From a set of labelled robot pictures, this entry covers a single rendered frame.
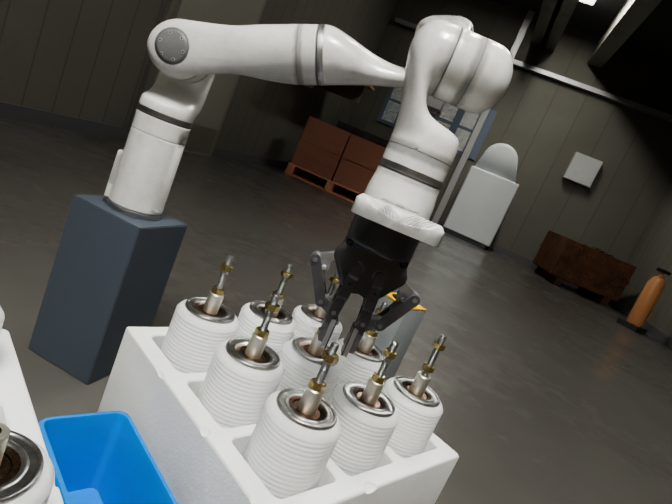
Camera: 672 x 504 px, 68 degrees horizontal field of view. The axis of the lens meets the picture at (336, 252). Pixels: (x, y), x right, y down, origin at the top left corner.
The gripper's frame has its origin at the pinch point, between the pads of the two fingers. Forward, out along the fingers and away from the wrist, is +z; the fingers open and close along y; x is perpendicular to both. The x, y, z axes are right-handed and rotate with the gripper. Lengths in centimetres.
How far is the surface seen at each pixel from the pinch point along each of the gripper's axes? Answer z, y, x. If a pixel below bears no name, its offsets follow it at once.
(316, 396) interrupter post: 7.5, -0.3, 1.0
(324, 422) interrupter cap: 9.8, -2.3, 1.7
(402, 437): 15.4, -15.8, -12.6
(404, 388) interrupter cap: 9.7, -13.9, -16.0
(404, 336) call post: 9.9, -16.4, -40.6
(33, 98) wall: 22, 180, -221
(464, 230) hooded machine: 22, -168, -628
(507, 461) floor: 35, -57, -59
